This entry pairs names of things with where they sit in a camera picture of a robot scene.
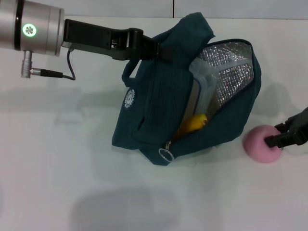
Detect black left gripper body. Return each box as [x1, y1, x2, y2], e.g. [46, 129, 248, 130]
[61, 18, 144, 61]

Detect pink toy peach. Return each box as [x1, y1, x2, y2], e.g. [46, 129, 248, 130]
[243, 126, 286, 164]

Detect dark teal insulated lunch bag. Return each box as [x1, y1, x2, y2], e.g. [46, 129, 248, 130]
[111, 12, 262, 167]

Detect clear lunch box blue lid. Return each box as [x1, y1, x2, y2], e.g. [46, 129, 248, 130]
[188, 55, 231, 118]

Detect yellow banana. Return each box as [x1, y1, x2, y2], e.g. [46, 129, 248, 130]
[172, 113, 209, 141]

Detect left arm cable with connector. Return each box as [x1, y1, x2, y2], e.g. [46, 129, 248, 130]
[20, 49, 77, 81]

